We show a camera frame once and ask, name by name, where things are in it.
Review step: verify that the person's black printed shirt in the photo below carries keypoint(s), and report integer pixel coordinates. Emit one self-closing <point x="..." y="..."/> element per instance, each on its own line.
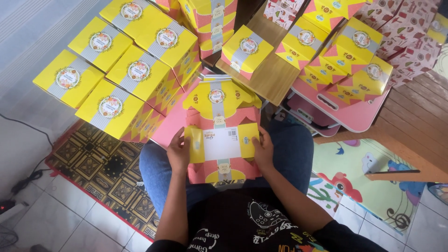
<point x="245" y="224"/>

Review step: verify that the person's left hand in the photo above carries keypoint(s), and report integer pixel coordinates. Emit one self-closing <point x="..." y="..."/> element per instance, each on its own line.
<point x="176" y="155"/>

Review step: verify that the pink folding kids table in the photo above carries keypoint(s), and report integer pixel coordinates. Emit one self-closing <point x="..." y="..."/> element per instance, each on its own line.
<point x="350" y="113"/>

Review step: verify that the black gold patterned rug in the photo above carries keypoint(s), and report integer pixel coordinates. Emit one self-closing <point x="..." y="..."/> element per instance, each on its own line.
<point x="105" y="175"/>

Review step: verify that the pile of assembled yellow boxes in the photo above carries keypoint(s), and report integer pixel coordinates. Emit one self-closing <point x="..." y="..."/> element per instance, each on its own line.
<point x="350" y="52"/>
<point x="115" y="70"/>

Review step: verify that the power strip with red light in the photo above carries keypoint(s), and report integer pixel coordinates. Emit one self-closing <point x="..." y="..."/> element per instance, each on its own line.
<point x="8" y="207"/>

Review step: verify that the light wooden table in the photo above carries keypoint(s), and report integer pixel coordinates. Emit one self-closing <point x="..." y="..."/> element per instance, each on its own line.
<point x="269" y="77"/>

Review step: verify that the person's blue jeans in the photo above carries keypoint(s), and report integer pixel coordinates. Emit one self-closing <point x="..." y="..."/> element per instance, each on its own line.
<point x="290" y="154"/>

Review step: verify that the yellow pink carton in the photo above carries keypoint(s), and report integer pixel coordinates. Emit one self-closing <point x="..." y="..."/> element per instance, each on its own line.
<point x="224" y="143"/>

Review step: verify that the single yellow pink gift box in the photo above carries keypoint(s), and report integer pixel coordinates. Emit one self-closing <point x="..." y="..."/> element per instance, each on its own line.
<point x="246" y="50"/>

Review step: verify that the white red patterned box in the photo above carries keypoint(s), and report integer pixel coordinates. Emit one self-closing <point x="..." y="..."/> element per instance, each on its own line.
<point x="282" y="12"/>

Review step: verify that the colourful cartoon play mat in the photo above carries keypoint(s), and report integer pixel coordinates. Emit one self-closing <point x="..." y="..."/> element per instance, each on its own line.
<point x="371" y="182"/>

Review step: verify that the heap of white red patterned boxes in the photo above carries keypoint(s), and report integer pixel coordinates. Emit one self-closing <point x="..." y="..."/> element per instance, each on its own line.
<point x="406" y="38"/>

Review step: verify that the grey ribbed floor mat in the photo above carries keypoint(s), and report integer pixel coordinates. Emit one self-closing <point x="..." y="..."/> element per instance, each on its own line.
<point x="38" y="38"/>

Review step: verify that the person's right hand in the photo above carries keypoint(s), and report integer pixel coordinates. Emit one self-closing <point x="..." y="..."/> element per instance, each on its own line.
<point x="265" y="154"/>

